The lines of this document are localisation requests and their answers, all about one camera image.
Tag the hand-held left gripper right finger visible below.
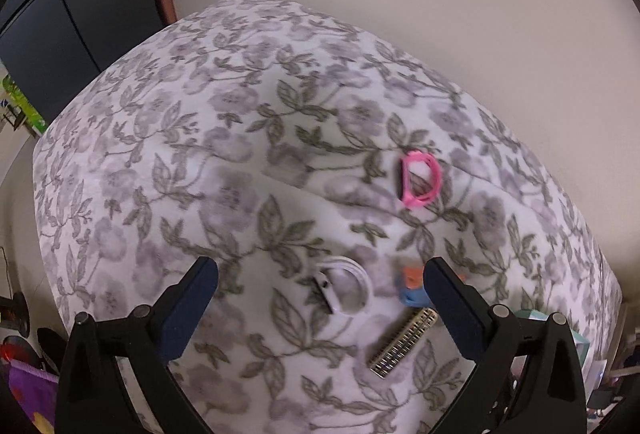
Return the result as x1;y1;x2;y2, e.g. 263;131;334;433
424;256;586;434

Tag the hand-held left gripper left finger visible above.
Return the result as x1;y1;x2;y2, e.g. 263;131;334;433
55;256;219;434

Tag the teal and white box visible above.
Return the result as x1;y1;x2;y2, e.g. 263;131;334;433
514;308;592;357

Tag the white smartwatch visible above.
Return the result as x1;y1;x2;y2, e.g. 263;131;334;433
314;255;375;316

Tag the blue and orange toy gun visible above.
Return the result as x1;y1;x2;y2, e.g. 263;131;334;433
397;266;468;307

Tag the small metal harmonica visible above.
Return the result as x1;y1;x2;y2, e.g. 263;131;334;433
369;307;441;377

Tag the pink watch band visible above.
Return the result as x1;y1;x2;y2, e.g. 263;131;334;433
395;151;444;209

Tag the black round stand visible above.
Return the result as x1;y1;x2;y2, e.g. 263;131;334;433
0;291;32;337

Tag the grey floral blanket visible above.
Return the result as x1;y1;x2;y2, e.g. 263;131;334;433
32;0;623;434

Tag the colourful printed cloth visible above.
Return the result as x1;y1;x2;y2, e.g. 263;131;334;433
0;359;62;434

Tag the green packet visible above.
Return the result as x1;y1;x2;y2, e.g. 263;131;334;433
0;74;49;138

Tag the dark blue cabinet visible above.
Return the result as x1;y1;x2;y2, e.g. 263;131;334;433
0;0;167;130

